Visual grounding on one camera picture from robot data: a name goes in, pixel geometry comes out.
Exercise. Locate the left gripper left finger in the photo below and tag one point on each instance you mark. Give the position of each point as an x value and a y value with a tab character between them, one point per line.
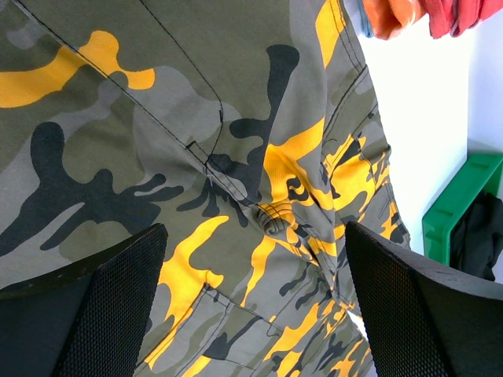
88	318

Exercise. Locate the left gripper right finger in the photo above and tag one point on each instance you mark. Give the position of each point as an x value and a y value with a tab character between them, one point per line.
423	318

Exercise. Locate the black trousers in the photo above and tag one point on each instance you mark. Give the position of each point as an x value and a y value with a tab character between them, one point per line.
476	239

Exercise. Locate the camouflage yellow green trousers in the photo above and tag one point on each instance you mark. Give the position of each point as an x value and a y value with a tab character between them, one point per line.
250	129

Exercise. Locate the red white folded trousers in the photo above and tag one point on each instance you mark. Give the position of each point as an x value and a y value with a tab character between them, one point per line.
454	17

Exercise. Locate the orange folded trousers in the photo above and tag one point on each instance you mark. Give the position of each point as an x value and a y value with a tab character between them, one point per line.
390	17

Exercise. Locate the green plastic tray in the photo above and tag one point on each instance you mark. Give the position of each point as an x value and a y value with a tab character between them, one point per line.
481	172

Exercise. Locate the light blue folded cloth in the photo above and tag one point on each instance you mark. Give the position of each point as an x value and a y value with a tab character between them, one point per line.
366	25

